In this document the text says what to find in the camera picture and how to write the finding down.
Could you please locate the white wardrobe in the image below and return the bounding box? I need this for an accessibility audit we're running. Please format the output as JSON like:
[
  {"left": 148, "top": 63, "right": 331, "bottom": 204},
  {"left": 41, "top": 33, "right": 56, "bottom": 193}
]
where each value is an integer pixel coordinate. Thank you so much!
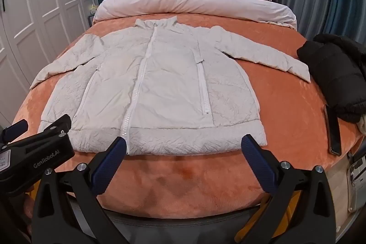
[{"left": 0, "top": 0, "right": 95, "bottom": 130}]

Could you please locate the black puffer jacket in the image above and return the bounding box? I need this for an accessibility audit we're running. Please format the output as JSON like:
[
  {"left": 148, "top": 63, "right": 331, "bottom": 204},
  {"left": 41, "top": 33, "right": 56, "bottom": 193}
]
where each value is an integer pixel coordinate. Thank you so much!
[{"left": 297, "top": 34, "right": 366, "bottom": 123}]

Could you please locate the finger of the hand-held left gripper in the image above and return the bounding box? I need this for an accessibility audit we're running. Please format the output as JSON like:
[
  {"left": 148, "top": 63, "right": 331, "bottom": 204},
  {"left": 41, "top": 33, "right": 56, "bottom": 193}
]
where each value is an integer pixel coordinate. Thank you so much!
[
  {"left": 37, "top": 114, "right": 72, "bottom": 138},
  {"left": 0, "top": 121, "right": 29, "bottom": 145}
]

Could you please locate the orange plush blanket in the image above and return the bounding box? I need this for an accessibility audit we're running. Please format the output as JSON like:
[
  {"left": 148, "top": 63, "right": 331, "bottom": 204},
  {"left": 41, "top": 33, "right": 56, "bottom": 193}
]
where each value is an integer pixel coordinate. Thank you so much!
[{"left": 13, "top": 14, "right": 366, "bottom": 219}]

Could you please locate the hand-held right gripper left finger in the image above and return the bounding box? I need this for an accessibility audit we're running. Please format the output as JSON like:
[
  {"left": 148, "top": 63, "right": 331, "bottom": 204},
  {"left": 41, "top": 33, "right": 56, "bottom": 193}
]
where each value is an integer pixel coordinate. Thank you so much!
[{"left": 31, "top": 136, "right": 127, "bottom": 244}]

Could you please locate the black smartphone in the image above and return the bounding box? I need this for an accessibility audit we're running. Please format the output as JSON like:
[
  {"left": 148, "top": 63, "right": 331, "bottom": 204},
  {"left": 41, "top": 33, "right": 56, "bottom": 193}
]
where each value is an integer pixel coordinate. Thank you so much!
[{"left": 323, "top": 104, "right": 342, "bottom": 156}]

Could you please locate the white padded jacket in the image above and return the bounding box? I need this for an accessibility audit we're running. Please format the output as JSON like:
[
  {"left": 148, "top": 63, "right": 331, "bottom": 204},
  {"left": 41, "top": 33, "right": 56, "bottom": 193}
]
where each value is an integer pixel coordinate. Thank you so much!
[{"left": 29, "top": 18, "right": 312, "bottom": 156}]

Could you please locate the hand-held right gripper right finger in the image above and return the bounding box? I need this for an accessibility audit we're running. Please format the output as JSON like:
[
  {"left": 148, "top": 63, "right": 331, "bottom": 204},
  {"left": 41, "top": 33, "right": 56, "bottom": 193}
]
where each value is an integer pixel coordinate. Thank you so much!
[{"left": 241, "top": 135, "right": 336, "bottom": 244}]

